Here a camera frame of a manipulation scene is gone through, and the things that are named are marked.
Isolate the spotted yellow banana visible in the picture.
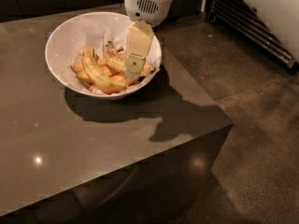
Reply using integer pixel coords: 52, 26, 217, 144
104, 41, 155, 77

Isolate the white paper bowl liner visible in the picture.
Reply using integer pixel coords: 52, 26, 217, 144
64, 21, 161, 95

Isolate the white bowl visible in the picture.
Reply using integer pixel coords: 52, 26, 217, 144
45, 12, 162, 100

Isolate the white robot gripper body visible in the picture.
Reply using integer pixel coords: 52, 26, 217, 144
124, 0, 173, 27

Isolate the black floor vent grille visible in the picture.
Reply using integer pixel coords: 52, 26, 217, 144
208, 0, 299, 75

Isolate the orange banana bunch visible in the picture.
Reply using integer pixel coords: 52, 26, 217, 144
71, 56, 139, 95

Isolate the curved yellow banana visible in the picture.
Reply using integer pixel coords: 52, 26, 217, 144
82, 47, 126, 89

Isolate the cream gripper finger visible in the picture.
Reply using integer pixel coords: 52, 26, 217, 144
125, 21, 154, 79

